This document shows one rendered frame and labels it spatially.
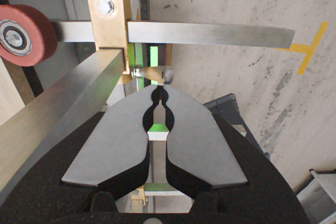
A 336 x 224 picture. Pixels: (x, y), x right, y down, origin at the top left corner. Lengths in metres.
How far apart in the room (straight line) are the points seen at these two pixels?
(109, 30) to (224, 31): 0.17
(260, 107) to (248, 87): 0.26
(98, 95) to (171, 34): 0.15
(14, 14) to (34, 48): 0.04
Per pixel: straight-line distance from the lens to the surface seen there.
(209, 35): 0.27
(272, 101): 1.64
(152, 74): 0.15
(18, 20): 0.28
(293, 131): 2.07
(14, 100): 0.36
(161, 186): 0.60
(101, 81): 0.17
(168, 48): 1.07
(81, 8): 0.55
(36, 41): 0.27
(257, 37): 0.30
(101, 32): 0.26
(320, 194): 3.32
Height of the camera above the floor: 1.11
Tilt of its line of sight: 58 degrees down
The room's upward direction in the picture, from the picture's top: 178 degrees clockwise
